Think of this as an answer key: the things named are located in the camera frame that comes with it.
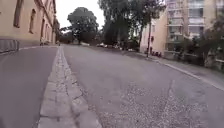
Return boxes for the parked car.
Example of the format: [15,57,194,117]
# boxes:
[96,42,108,49]

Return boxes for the grey asphalt road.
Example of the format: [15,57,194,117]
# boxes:
[61,44,224,128]

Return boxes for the pole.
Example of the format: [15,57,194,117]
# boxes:
[146,19,153,58]

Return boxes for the tall green trees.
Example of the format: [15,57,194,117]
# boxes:
[97,0,167,52]

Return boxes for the large dark green tree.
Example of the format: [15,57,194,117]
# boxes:
[66,6,100,45]

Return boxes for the pale stone kerb strip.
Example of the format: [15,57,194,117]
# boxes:
[37,45,103,128]

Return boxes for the tall building with balconies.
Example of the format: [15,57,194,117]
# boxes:
[139,0,224,56]

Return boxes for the grey pavement with kerb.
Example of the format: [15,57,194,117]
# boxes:
[135,52,224,92]

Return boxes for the grey asphalt pavement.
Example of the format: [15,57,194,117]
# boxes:
[0,45,59,128]

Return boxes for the bushes behind fence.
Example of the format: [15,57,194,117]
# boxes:
[173,19,224,72]

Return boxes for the beige building with arched windows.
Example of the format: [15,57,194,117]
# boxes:
[0,0,58,48]

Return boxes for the low grey wall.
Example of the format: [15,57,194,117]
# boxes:
[0,39,20,54]

